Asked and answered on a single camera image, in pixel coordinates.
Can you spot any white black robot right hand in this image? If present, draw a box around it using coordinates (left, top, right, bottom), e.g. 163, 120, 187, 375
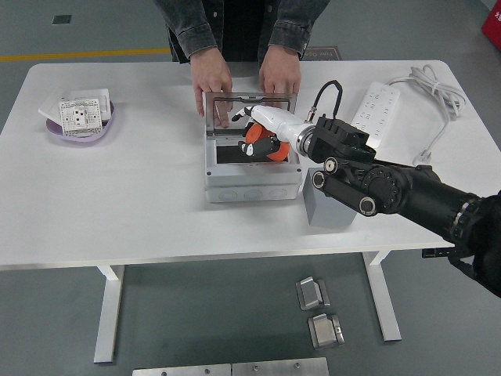
230, 104, 312, 160

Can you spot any person's left hand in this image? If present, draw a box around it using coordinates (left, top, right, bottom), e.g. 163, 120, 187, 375
259, 43, 302, 96

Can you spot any person's right hand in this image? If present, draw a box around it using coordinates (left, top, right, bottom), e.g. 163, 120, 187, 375
190, 46, 232, 129

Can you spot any orange cylinder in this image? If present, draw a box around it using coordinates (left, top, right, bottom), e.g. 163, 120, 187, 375
245, 123, 291, 162

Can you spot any grey junction box clear lid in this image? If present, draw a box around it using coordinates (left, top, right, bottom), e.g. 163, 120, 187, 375
203, 92, 303, 204

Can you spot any grey cube with round hole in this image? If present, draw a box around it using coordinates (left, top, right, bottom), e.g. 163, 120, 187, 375
301, 167, 357, 228

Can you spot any dark floor sign with lettering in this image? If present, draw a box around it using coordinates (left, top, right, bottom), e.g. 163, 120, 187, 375
303, 45, 342, 62

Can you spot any person's torso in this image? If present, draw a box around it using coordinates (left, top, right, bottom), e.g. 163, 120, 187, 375
166, 0, 310, 63

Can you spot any white power strip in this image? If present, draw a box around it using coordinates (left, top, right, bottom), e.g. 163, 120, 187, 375
350, 81, 401, 149

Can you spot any yellow floor tape line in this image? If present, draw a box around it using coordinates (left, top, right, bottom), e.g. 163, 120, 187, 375
0, 46, 170, 63

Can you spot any white socket module with holes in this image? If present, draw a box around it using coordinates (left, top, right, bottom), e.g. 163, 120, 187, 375
58, 98, 104, 138

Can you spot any white flat cover plate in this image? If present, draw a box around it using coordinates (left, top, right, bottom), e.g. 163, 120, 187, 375
38, 93, 63, 122

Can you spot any purple shallow bowl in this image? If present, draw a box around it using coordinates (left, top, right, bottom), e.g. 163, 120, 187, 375
45, 99, 117, 143

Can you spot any steel foot block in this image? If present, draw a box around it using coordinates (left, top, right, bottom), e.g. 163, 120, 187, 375
296, 276, 332, 312
308, 313, 346, 349

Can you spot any black table control panel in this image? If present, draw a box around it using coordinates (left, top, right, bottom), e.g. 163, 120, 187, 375
421, 246, 457, 259

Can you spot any white table leg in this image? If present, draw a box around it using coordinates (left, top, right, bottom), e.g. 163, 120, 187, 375
93, 264, 126, 364
362, 250, 403, 342

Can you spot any red board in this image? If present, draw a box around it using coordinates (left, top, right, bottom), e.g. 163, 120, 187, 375
481, 0, 501, 46

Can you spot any white wall switch panel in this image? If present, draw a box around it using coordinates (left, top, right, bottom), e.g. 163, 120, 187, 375
70, 89, 112, 121

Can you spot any white power cord with plug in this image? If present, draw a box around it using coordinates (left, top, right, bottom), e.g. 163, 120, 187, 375
385, 64, 467, 166

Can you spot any steel base plate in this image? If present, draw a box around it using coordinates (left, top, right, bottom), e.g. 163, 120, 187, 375
132, 363, 232, 376
232, 356, 330, 376

